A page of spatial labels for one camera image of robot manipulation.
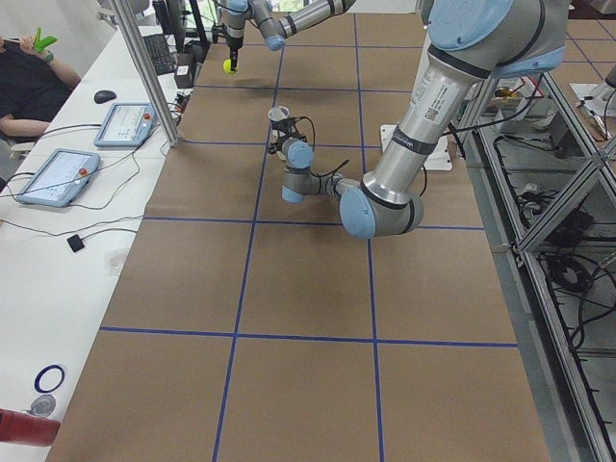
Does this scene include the white tennis ball can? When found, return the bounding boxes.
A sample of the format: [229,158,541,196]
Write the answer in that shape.
[268,106,291,143]

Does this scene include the lower blue teach pendant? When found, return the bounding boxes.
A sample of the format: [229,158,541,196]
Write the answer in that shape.
[15,148,101,208]

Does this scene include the black computer mouse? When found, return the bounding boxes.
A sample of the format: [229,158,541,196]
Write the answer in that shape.
[93,90,116,104]

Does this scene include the person in black shirt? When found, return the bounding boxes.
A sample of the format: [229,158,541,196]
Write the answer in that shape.
[1,36,81,142]

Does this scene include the blue teach pendant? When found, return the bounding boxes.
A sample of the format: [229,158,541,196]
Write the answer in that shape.
[15,148,101,208]
[93,102,157,148]

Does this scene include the small black square device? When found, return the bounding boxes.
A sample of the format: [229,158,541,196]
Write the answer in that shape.
[66,234,85,253]

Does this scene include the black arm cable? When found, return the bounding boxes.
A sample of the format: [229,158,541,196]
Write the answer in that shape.
[293,115,352,187]

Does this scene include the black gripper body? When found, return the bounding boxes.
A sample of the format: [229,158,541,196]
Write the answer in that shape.
[226,36,242,50]
[268,128,304,155]

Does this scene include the green plastic clamp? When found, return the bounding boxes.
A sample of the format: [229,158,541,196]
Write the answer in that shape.
[33,27,58,53]

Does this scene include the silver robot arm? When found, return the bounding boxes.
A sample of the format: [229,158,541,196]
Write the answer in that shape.
[220,0,355,74]
[269,1,569,239]

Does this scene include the upper blue teach pendant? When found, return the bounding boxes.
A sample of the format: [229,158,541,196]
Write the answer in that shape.
[93,102,157,148]

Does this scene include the aluminium frame post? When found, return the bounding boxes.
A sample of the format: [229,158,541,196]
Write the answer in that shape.
[110,0,180,147]

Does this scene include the blue tape ring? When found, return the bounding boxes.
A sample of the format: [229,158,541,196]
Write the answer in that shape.
[34,364,66,394]

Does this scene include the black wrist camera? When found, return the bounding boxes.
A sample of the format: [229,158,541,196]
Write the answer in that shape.
[272,116,304,138]
[211,25,226,43]

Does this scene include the black keyboard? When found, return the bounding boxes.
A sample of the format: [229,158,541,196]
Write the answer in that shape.
[142,34,175,75]

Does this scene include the red cylinder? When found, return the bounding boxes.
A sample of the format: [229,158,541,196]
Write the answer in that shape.
[0,409,61,447]

